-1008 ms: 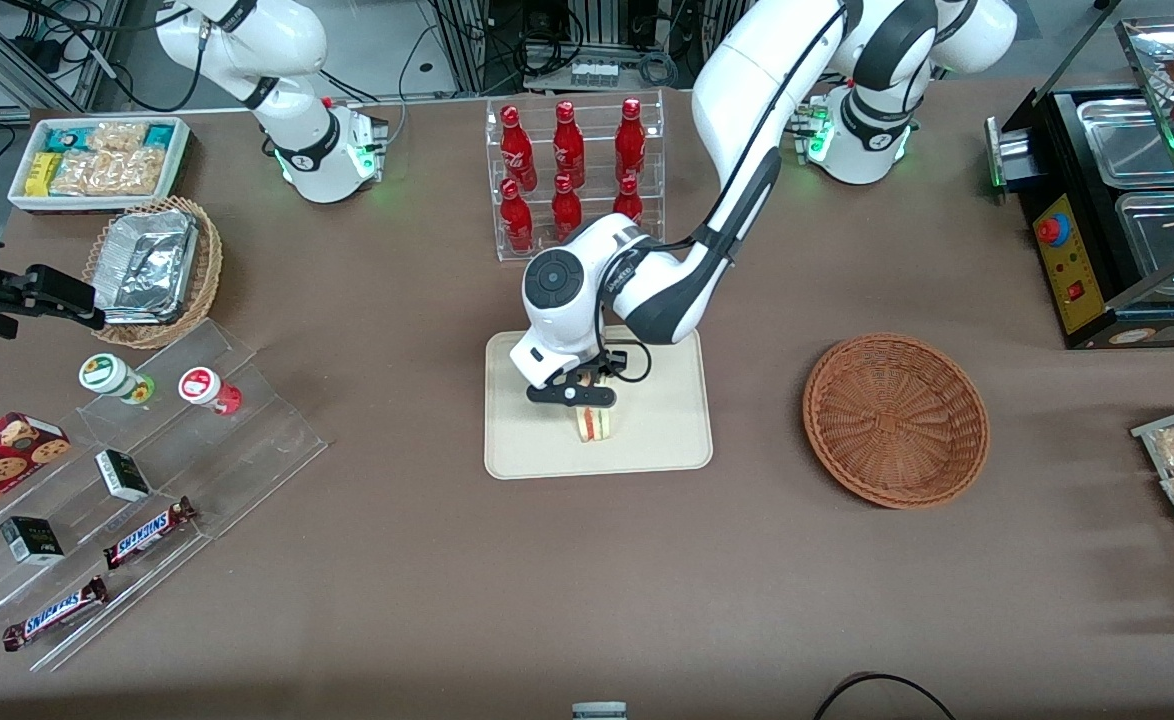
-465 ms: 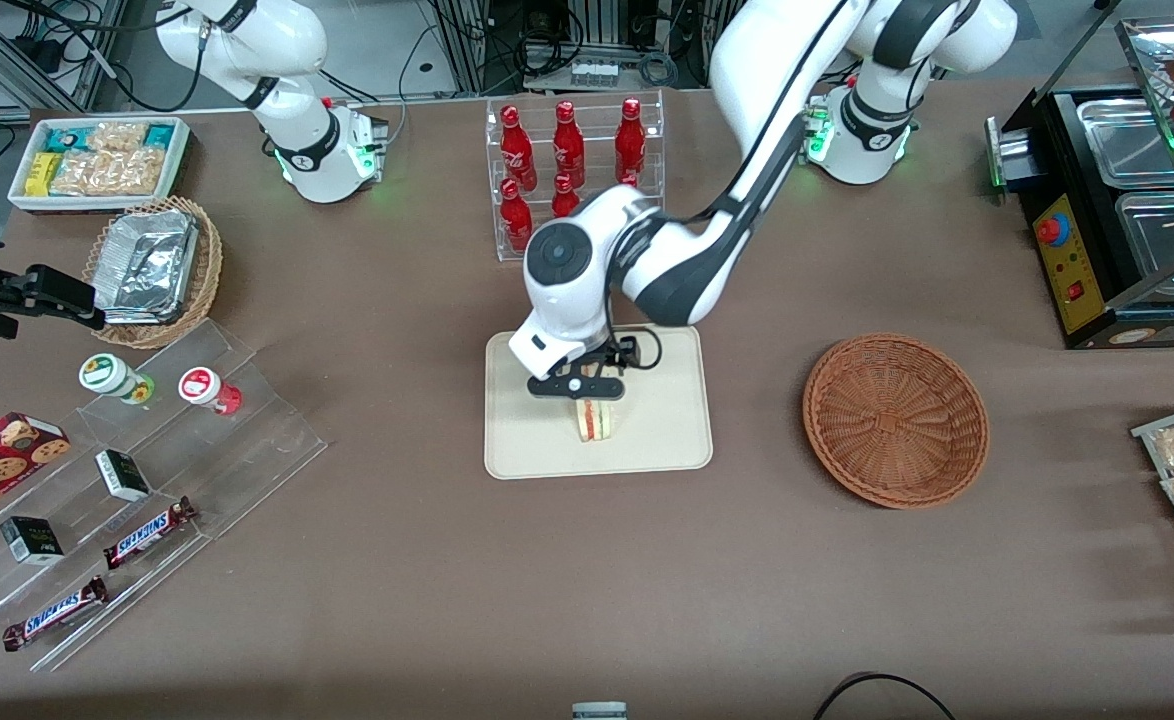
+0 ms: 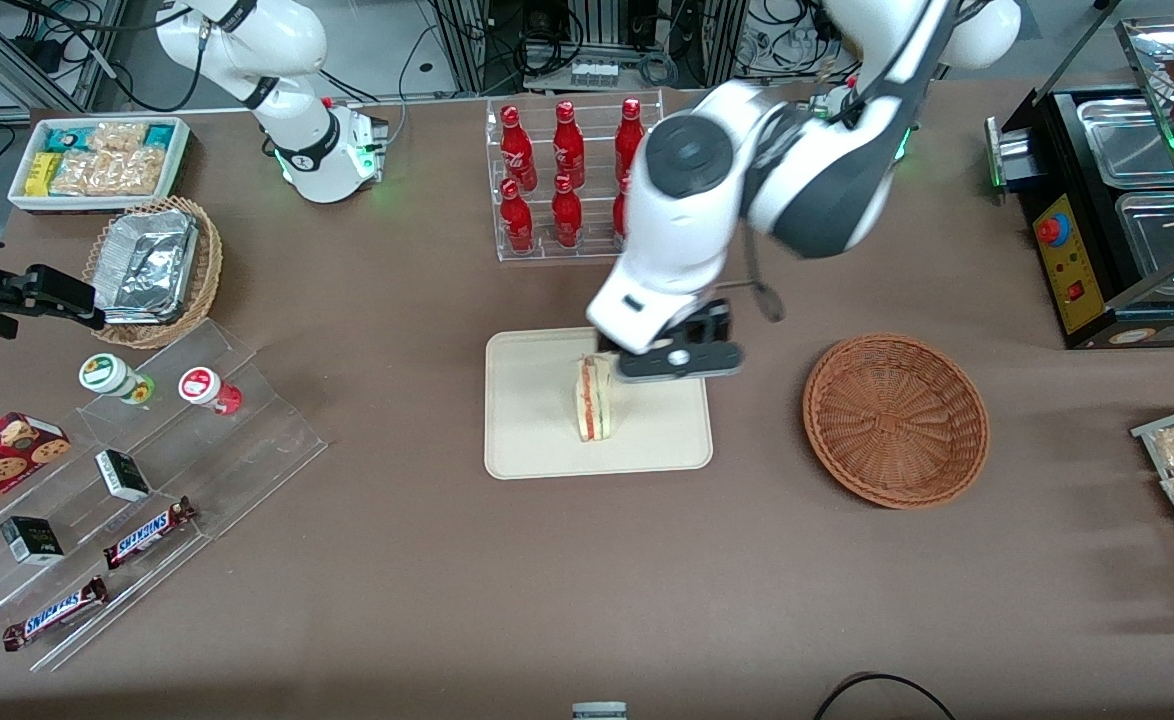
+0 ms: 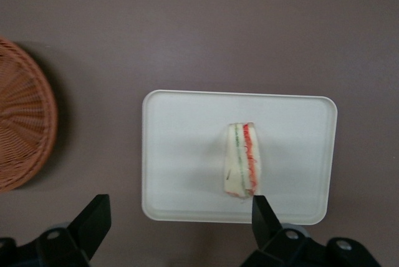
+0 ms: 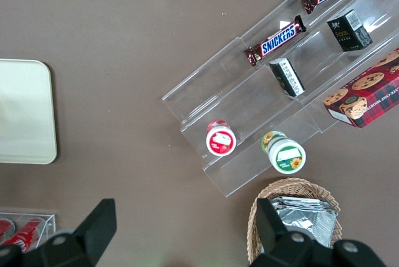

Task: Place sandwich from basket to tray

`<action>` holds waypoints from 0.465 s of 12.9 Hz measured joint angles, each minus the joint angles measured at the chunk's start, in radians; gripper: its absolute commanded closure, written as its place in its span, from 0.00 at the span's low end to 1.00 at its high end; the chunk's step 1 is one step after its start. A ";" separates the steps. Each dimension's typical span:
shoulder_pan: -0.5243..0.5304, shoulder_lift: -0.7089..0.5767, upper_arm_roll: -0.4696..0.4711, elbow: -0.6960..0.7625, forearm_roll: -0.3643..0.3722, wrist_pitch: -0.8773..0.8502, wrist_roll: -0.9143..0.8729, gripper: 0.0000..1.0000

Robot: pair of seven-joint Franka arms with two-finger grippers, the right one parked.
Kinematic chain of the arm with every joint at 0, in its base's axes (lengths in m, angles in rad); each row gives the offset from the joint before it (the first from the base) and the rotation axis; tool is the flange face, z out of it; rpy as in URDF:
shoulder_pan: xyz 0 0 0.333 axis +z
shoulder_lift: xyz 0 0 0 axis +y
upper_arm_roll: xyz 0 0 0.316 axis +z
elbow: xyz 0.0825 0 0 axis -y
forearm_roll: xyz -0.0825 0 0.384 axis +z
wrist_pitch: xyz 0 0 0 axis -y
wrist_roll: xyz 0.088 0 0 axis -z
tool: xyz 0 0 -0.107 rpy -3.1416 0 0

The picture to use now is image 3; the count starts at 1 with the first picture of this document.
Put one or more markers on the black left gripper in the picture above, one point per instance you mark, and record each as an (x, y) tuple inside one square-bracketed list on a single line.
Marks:
[(710, 322)]

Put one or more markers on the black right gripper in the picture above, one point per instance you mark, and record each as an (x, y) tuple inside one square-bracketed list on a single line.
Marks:
[(7, 297)]

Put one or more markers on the triangle sandwich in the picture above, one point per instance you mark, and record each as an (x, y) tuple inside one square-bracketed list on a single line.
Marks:
[(594, 405)]

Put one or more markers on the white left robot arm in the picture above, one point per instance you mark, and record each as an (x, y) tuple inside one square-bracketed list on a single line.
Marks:
[(697, 220)]

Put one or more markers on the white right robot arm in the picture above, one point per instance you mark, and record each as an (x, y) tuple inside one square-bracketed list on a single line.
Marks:
[(302, 130)]

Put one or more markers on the oval wicker basket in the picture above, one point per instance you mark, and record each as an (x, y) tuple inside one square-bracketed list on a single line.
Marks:
[(209, 270)]

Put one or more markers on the cream plastic tray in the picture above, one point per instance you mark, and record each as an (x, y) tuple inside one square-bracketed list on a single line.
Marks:
[(537, 420)]

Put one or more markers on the round brown wicker basket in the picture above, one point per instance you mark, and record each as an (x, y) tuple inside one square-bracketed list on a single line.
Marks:
[(897, 420)]

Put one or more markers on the green lid cup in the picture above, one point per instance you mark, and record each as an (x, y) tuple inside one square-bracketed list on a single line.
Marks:
[(107, 375)]

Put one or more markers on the stack of foil trays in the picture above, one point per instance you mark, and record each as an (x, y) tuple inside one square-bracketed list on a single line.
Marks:
[(147, 265)]

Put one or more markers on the white snack bin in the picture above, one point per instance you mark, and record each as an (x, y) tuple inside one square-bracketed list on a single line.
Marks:
[(97, 203)]

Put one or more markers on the yellow snack pack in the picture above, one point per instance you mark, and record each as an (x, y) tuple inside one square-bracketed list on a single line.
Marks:
[(43, 175)]

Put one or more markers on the red cola bottle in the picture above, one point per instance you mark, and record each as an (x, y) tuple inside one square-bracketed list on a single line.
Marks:
[(567, 218), (629, 135), (568, 148), (621, 215), (517, 222), (517, 150)]

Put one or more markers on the clear cracker bag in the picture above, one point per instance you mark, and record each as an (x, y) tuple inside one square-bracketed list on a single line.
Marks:
[(112, 173), (117, 138)]

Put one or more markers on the teal snack pack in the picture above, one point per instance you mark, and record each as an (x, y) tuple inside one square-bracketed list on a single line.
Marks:
[(159, 135), (67, 138)]

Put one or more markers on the red lid cup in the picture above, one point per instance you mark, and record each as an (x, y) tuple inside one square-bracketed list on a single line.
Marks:
[(202, 387)]

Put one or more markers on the clear acrylic bottle rack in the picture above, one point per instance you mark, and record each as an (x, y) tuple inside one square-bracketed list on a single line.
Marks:
[(547, 255)]

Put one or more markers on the small black box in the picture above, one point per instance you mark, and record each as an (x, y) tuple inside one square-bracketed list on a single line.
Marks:
[(123, 475), (32, 540)]

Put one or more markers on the clear acrylic stepped display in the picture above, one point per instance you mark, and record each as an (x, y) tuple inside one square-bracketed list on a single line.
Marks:
[(247, 450)]

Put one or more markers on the snickers bar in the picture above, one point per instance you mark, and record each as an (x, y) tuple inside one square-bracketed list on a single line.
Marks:
[(55, 613), (147, 533)]

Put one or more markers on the white power strip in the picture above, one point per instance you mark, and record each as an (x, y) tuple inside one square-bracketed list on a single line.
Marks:
[(594, 73)]

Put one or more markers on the metal equipment rack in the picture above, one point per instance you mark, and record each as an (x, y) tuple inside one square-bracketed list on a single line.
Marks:
[(467, 45)]

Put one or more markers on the black hot food case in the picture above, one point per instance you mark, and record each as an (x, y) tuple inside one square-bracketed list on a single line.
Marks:
[(1072, 260)]

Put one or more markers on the small grey device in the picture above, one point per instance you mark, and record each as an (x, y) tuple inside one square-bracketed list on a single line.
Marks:
[(599, 711)]

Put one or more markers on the stainless steel pan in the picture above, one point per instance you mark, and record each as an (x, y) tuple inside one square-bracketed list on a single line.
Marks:
[(1127, 145), (1167, 245)]

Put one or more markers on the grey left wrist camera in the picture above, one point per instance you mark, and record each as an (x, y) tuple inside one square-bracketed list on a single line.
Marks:
[(682, 365)]

